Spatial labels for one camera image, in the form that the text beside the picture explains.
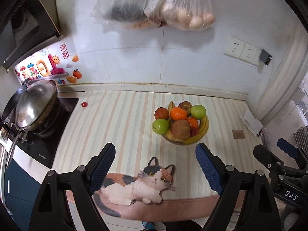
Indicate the yellow banana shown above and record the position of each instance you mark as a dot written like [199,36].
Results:
[201,132]
[172,136]
[171,107]

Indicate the colourful letter wall stickers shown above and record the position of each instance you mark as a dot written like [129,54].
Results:
[41,69]

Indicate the orange slice wall sticker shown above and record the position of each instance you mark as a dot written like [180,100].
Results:
[71,79]

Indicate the red seal wall sticker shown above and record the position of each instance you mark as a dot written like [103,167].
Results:
[63,51]

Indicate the green apple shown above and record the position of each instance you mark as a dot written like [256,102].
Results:
[198,111]
[160,126]

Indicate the person's dark trouser leg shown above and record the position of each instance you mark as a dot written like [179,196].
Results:
[182,226]

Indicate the dark plug adapter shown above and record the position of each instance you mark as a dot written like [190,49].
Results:
[265,57]

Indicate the plastic bag with onions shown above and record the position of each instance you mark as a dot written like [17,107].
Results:
[187,12]

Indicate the large brownish apple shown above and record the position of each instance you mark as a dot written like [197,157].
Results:
[180,128]

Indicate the black range hood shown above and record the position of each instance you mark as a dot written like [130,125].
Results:
[36,16]

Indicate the orange fruit wall sticker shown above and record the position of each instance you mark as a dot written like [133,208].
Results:
[77,73]
[75,58]

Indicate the small red fruit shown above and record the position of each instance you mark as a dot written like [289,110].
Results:
[194,131]

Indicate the white pipe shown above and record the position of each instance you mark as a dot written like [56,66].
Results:
[284,77]

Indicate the small red tomato toy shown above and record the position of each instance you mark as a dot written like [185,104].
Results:
[84,104]

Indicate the white crumpled paper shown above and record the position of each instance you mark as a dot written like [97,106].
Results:
[251,122]

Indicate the dark red apple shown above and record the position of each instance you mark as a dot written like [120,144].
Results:
[161,113]

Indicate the brown square coaster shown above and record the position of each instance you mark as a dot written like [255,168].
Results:
[238,134]

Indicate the small orange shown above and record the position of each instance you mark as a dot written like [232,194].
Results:
[193,122]

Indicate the dark wok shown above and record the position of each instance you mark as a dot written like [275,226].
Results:
[51,116]

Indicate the white wall socket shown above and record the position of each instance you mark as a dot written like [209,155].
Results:
[250,53]
[234,48]

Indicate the plastic bag with dark contents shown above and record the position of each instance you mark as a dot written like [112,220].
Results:
[122,7]

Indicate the black induction cooktop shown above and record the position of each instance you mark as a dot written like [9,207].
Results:
[60,127]

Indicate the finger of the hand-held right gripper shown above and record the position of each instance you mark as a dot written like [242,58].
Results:
[267,156]
[286,146]

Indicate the blue cabinet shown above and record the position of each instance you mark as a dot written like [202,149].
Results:
[19,190]

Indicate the striped mat with cat print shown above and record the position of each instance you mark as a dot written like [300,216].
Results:
[120,125]

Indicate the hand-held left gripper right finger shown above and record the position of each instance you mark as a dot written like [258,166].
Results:
[208,170]

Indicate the white bowl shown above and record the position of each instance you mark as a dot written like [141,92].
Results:
[178,144]

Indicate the steel wok lid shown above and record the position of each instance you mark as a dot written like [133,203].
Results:
[33,105]

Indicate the large orange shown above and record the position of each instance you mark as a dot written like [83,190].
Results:
[178,113]

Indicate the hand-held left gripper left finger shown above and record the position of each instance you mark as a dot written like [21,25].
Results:
[103,168]

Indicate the blue shoe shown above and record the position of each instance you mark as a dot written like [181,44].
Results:
[148,225]

